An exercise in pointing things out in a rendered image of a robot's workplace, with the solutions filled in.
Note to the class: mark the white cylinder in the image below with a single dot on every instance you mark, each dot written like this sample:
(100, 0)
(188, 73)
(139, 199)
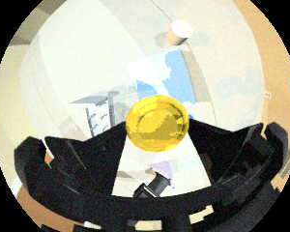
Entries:
(179, 32)

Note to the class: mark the white dish rack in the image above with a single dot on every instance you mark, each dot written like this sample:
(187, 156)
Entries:
(98, 113)

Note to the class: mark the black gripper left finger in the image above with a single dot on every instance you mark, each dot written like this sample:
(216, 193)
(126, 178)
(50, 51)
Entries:
(99, 156)

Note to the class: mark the light blue flat mat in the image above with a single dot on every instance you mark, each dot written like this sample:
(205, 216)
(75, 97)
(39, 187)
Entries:
(162, 74)

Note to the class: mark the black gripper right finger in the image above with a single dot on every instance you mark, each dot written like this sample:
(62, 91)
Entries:
(219, 148)

